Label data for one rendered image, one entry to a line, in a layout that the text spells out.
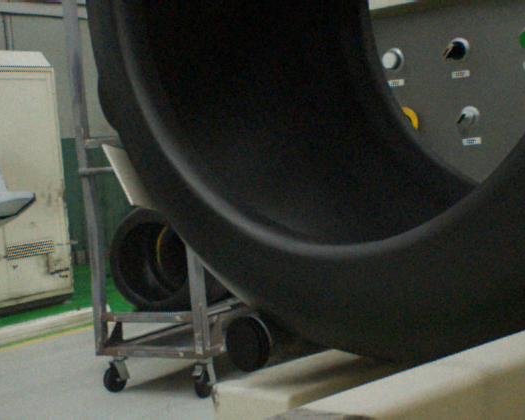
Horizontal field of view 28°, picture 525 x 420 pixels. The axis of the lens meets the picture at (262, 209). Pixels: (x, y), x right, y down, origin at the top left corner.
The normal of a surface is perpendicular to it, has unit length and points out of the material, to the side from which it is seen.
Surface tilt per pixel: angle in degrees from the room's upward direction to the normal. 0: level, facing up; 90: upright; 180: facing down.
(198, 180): 41
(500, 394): 90
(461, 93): 90
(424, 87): 90
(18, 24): 90
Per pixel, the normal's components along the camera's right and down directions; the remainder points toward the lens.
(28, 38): 0.81, -0.04
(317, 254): -0.68, 0.28
